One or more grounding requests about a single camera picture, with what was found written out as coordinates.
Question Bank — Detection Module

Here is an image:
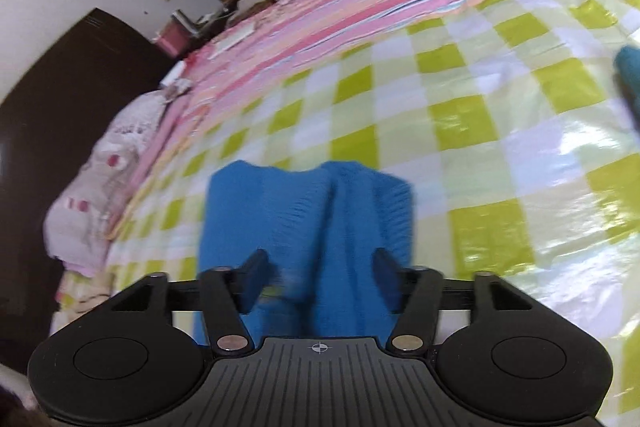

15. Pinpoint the pink plastic basket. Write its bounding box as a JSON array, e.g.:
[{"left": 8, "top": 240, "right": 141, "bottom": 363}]
[{"left": 152, "top": 18, "right": 192, "bottom": 58}]

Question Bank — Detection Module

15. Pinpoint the pink striped bed sheet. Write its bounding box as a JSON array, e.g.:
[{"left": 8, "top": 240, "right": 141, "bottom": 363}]
[{"left": 106, "top": 0, "right": 640, "bottom": 238}]

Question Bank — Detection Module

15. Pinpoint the grey pink dotted pillow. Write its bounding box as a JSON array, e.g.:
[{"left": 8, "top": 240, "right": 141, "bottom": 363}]
[{"left": 43, "top": 79, "right": 191, "bottom": 277}]

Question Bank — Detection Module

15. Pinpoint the white remote control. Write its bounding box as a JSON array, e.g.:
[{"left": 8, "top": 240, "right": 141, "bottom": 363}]
[{"left": 208, "top": 23, "right": 255, "bottom": 60}]

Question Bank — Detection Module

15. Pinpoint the green white checkered blanket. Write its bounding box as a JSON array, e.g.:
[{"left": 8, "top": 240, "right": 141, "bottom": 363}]
[{"left": 28, "top": 0, "right": 639, "bottom": 426}]

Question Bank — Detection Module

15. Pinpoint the blue knitted sweater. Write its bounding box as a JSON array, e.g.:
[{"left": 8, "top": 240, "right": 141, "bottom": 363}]
[{"left": 198, "top": 160, "right": 413, "bottom": 343}]

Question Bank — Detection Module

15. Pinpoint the dark wooden headboard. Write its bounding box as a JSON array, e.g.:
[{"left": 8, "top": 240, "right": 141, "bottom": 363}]
[{"left": 0, "top": 9, "right": 171, "bottom": 373}]

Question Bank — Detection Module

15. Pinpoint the teal cloth piece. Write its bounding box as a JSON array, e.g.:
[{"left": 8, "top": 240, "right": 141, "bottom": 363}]
[{"left": 614, "top": 46, "right": 640, "bottom": 112}]

